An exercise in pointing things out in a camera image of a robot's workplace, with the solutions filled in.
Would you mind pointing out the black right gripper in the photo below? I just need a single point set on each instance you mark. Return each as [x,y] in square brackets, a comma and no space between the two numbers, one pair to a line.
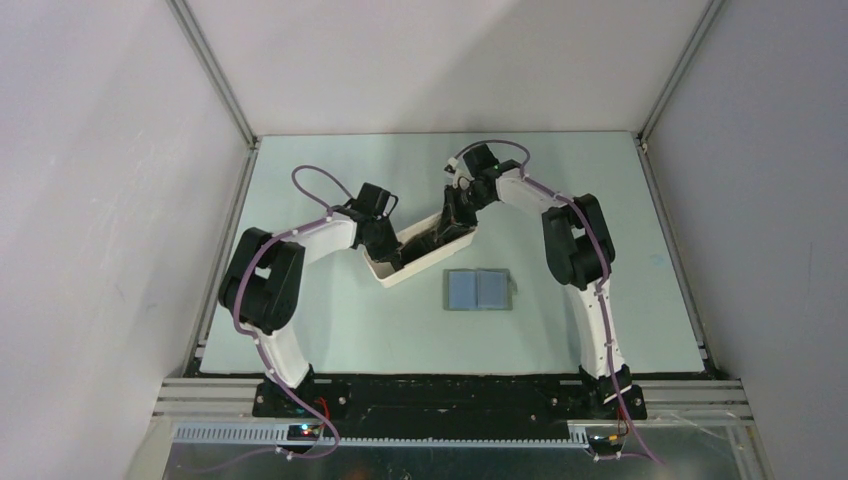
[453,221]

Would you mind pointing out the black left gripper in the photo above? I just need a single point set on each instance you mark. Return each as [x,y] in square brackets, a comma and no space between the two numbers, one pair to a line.
[387,253]

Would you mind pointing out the white plastic bin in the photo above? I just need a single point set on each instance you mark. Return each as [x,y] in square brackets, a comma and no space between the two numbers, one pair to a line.
[388,276]

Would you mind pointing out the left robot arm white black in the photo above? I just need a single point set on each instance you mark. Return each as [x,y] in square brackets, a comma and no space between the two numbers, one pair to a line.
[262,284]

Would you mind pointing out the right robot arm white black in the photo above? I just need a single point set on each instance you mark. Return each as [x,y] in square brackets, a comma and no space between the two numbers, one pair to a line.
[577,244]

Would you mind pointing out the black credit card in bin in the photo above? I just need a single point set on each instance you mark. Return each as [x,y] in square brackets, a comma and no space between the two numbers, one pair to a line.
[417,247]

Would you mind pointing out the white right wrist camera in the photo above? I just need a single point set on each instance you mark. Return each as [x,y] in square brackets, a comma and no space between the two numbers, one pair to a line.
[452,166]

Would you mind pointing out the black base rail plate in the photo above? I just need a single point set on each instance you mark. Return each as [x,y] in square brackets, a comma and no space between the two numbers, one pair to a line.
[450,407]

